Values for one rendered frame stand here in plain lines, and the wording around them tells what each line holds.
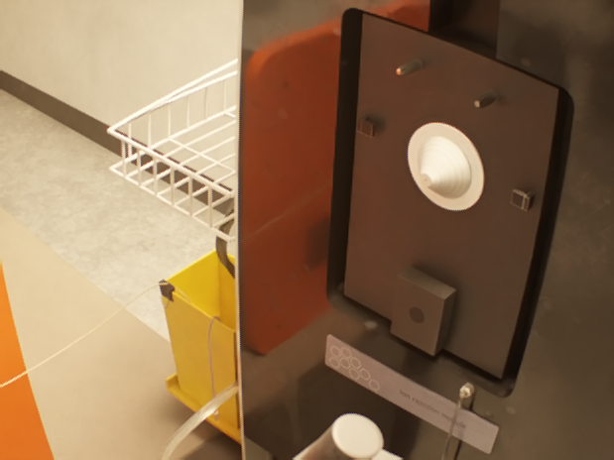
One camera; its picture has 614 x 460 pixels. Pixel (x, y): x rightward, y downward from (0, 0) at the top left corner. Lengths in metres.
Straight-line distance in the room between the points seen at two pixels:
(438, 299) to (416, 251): 0.04
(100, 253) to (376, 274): 1.96
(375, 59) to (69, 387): 0.68
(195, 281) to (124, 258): 1.60
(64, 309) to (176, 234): 1.41
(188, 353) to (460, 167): 0.47
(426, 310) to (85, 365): 0.62
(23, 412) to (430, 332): 0.45
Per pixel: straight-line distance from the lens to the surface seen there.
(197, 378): 0.98
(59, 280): 1.33
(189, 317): 0.92
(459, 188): 0.59
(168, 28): 2.65
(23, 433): 0.92
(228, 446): 1.02
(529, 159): 0.56
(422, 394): 0.70
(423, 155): 0.59
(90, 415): 1.10
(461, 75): 0.57
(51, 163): 3.11
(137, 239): 2.64
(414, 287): 0.65
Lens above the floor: 1.50
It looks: 35 degrees down
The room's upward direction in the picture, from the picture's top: 3 degrees clockwise
